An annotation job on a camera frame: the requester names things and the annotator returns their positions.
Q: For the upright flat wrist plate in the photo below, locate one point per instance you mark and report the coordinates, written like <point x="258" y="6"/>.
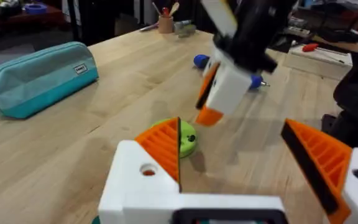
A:
<point x="221" y="15"/>

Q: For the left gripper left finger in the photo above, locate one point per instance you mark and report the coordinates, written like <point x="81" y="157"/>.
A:
<point x="135" y="186"/>

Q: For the blue tape roll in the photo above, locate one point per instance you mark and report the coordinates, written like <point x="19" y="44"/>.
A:
<point x="35" y="8"/>

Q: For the teal zip bag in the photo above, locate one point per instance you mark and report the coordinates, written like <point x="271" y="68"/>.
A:
<point x="36" y="81"/>

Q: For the grey green small containers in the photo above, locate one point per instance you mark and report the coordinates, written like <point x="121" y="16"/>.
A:
<point x="185" y="28"/>

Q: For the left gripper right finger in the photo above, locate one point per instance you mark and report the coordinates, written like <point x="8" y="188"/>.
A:
<point x="328" y="161"/>

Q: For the blue electric screwdriver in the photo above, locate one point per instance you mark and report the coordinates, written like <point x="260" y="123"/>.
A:
<point x="200" y="61"/>

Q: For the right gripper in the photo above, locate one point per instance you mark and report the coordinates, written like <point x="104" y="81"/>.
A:
<point x="253" y="37"/>

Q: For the green disc with holes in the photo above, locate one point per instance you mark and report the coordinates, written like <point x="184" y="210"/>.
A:
<point x="187" y="141"/>

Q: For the tan cup with utensils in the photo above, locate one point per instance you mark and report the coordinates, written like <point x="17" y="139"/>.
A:
<point x="165" y="25"/>

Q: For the white box with red screwdriver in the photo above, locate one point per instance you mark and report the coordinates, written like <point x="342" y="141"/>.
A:
<point x="319" y="63"/>

